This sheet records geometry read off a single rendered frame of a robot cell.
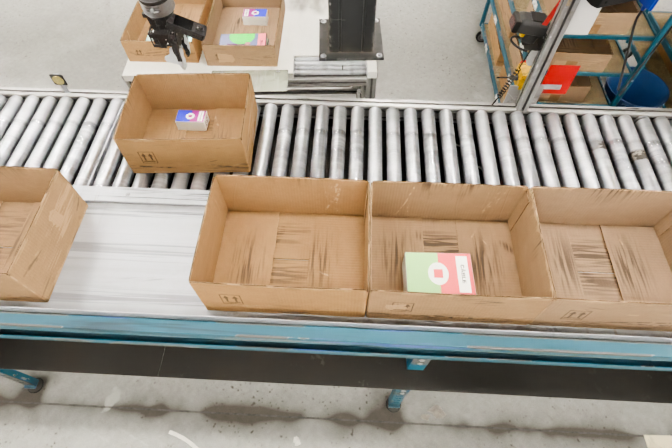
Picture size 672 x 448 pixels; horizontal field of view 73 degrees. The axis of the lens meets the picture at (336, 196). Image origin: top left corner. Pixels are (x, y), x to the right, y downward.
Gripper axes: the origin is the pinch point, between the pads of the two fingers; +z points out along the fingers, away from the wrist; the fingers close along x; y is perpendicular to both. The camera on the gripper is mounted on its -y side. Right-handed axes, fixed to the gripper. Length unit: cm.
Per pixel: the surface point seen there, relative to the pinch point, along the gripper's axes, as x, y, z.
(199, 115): 8.9, -0.7, 17.4
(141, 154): 30.2, 11.7, 10.3
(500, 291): 72, -93, 2
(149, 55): -23.5, 26.8, 22.7
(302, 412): 98, -39, 89
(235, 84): -0.2, -13.3, 11.2
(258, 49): -23.3, -17.3, 17.5
